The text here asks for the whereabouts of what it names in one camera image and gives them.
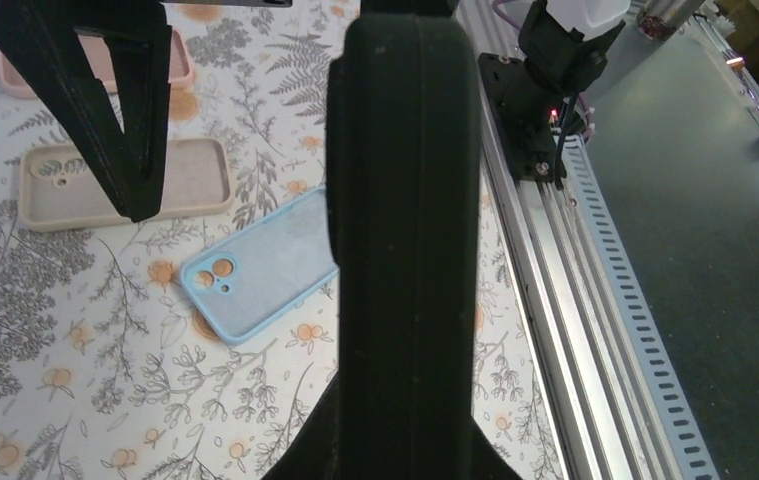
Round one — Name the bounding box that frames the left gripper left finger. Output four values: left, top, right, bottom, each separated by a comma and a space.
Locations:
262, 374, 339, 480

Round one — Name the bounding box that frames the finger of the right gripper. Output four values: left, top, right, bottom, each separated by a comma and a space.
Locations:
360, 0, 460, 17
0, 1, 173, 222

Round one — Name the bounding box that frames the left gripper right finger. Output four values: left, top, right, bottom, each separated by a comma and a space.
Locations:
471, 423, 521, 480

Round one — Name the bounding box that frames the pink phone case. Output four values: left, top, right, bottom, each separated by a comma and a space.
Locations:
0, 30, 195, 100

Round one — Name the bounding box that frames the phone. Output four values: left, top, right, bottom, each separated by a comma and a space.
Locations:
327, 13, 480, 479

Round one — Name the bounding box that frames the beige phone case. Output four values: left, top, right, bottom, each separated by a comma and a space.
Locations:
18, 138, 233, 232

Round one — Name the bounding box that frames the light-blue phone case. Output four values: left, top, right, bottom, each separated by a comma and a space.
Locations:
180, 187, 338, 345

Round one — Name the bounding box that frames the floral patterned mat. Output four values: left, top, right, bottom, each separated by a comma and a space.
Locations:
0, 0, 566, 480

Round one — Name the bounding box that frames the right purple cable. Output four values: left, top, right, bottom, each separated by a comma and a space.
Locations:
490, 0, 599, 144

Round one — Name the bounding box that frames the aluminium rail frame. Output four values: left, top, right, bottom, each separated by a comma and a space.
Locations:
455, 0, 692, 480

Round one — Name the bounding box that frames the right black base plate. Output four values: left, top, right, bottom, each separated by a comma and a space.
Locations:
477, 53, 567, 185

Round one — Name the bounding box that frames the perforated cable duct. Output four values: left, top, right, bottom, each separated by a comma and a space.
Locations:
563, 135, 719, 479

